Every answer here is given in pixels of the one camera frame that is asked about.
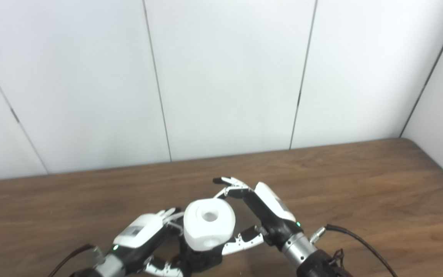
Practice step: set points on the black flanged holder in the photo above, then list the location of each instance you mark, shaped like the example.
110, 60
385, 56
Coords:
202, 259

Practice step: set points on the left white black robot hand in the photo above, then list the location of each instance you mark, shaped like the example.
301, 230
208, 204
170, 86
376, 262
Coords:
140, 231

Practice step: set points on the white block with holes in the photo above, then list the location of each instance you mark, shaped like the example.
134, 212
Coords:
206, 231

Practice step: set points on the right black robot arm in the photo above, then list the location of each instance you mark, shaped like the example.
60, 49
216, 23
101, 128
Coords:
302, 250

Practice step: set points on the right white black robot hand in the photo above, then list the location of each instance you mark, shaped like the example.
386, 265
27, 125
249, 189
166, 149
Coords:
273, 215

